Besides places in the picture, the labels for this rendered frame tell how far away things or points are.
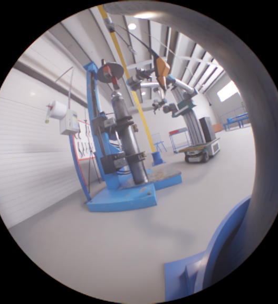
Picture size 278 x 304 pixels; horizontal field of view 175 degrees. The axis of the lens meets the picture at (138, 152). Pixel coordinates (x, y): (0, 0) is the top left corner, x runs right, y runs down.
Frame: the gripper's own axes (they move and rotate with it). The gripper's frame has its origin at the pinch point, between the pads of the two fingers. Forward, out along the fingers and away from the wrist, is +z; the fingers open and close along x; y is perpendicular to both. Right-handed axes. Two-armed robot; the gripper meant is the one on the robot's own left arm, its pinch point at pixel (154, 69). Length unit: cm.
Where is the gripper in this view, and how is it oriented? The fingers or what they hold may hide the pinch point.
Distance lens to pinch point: 81.3
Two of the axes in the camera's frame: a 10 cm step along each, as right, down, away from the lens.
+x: -7.5, 2.3, -6.2
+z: 6.6, 1.8, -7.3
